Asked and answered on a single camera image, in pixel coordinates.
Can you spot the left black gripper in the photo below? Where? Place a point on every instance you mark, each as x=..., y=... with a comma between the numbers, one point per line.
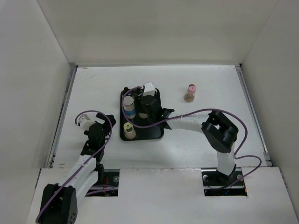
x=107, y=122

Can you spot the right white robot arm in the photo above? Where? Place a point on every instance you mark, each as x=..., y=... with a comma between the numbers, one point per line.
x=219, y=131

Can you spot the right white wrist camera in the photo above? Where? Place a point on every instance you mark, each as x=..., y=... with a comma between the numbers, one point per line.
x=148, y=89

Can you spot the pink-cap pepper shaker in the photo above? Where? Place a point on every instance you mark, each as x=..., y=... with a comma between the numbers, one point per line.
x=190, y=93

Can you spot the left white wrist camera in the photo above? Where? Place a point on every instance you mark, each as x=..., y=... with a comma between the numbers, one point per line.
x=84, y=121

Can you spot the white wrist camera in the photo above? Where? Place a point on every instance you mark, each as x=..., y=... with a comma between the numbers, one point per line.
x=148, y=89
x=84, y=121

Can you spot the clear-lid blue-label bottle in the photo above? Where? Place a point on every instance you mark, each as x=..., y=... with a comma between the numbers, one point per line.
x=129, y=107

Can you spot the dark-cap beige spice bottle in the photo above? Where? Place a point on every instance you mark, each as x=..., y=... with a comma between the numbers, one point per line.
x=142, y=115

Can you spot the black-cap brown spice bottle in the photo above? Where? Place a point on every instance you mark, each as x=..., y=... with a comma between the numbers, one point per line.
x=126, y=92

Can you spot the black-cap pale spice bottle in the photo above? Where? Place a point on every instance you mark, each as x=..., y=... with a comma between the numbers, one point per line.
x=138, y=92

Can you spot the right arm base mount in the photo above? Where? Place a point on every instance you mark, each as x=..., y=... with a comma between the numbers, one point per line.
x=217, y=184

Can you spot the black rectangular plastic tray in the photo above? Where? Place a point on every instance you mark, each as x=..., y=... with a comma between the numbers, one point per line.
x=153, y=133

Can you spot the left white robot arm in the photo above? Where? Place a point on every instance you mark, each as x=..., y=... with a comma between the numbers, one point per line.
x=60, y=201

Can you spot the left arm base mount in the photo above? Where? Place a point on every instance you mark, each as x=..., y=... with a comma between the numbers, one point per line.
x=107, y=184

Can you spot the yellow-cap cream bottle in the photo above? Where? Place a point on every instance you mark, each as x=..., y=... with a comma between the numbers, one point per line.
x=129, y=131

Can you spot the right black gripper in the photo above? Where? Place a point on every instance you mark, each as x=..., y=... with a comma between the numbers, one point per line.
x=143, y=110

